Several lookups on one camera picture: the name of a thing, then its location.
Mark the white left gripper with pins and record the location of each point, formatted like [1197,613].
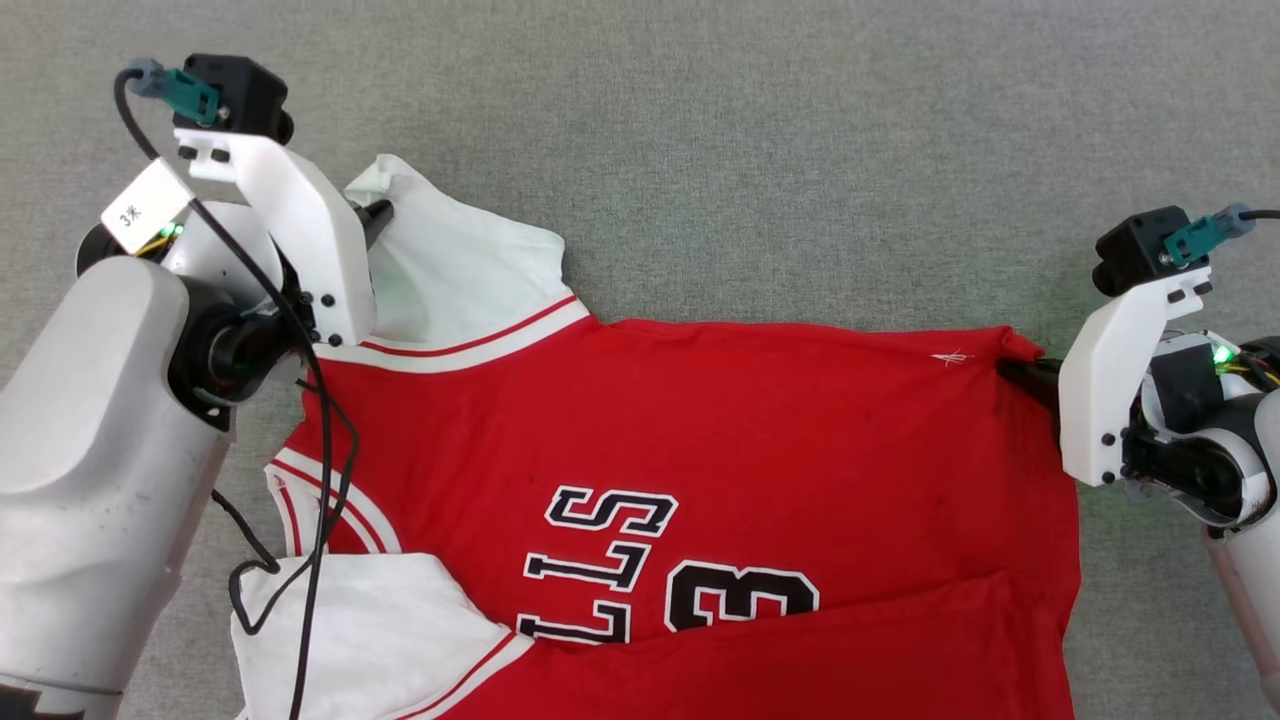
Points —
[310,240]

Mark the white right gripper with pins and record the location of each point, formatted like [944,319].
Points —
[1095,400]

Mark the red and white basketball jersey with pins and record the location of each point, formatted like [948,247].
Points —
[700,420]

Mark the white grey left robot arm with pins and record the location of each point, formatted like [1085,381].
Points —
[90,450]

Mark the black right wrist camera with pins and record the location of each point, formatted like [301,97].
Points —
[1135,250]

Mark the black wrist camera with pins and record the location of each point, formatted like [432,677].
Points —
[250,95]
[1135,250]

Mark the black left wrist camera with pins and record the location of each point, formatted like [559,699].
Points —
[250,95]

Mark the teal right camera connector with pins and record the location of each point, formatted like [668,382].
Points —
[1195,240]

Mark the teal camera connector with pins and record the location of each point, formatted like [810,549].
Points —
[190,95]
[1195,240]

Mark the teal left camera connector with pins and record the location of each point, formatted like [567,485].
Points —
[190,95]

